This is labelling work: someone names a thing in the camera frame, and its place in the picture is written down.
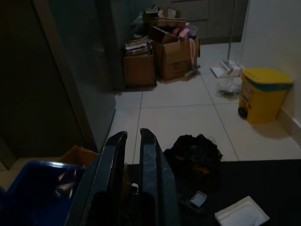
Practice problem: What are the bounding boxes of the crumpled black plastic bag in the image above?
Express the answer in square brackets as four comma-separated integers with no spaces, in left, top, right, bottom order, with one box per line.
[163,133,224,189]

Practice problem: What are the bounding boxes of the dark grey cabinet door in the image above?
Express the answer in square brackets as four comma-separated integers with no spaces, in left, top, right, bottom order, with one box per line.
[0,0,118,167]

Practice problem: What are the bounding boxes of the clear plastic bag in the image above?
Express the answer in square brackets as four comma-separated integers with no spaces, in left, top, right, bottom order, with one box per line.
[214,77,243,98]

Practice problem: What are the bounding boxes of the white flat mop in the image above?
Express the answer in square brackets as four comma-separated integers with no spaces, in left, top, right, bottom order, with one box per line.
[209,0,242,79]

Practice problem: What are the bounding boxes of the cardboard box with papers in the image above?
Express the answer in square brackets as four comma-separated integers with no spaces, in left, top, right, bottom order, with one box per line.
[122,39,157,87]

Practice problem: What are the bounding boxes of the pink strap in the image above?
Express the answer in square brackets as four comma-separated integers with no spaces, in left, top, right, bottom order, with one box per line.
[188,38,198,65]

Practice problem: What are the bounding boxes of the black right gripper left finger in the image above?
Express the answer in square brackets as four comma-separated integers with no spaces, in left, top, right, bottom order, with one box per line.
[64,131,129,226]

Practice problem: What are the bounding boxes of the yellow pedal bin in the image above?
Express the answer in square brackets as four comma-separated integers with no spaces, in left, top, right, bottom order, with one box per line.
[238,68,294,124]

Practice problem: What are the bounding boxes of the open brown cardboard box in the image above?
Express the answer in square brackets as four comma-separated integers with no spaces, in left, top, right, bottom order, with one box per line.
[58,144,100,168]

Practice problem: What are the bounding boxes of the stacked small cardboard boxes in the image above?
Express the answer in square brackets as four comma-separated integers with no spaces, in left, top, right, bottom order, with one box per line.
[143,5,188,29]

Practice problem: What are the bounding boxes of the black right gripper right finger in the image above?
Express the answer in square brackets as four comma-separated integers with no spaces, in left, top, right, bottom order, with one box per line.
[138,128,181,226]

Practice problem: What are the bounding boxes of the black floor mat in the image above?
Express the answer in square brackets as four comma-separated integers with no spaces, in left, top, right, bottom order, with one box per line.
[123,159,301,226]

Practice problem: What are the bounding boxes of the dark green bag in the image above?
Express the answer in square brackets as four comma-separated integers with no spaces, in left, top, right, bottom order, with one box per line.
[130,11,147,41]

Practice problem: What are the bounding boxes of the blue plastic dustpan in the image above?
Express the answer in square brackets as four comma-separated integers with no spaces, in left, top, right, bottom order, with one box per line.
[0,160,88,226]

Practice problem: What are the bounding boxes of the large open cardboard box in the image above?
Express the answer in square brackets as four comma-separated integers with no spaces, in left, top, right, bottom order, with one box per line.
[151,25,201,81]

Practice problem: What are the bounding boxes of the pink tape roll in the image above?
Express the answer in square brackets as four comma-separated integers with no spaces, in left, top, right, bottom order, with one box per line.
[172,26,191,40]

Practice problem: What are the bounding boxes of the white paper tray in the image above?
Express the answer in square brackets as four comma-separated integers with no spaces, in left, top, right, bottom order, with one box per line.
[214,195,270,226]

